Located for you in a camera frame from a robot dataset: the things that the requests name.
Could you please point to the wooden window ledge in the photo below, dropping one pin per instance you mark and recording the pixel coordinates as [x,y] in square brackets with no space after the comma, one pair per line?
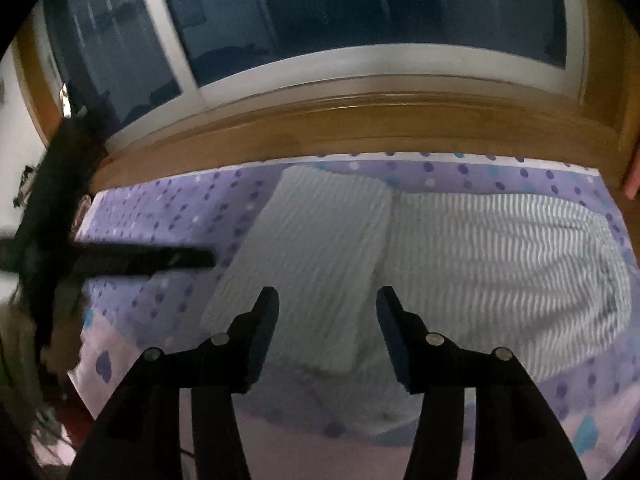
[350,125]

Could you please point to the pink curtain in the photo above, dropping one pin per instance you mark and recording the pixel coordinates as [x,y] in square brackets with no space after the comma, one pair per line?
[634,175]

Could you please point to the white framed window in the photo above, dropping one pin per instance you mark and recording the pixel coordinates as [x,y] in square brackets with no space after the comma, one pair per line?
[350,10]

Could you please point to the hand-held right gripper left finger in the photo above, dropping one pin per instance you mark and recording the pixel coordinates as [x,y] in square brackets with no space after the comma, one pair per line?
[265,340]

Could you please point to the purple pink dotted blanket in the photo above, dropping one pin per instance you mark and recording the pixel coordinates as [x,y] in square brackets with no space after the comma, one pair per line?
[175,210]

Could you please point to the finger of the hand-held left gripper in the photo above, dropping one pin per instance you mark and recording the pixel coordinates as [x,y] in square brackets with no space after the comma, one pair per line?
[150,260]

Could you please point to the grey white striped pants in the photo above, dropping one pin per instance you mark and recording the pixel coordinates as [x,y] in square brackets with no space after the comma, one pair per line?
[500,260]

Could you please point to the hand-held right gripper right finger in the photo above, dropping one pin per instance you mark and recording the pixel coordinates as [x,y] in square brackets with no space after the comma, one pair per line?
[395,345]

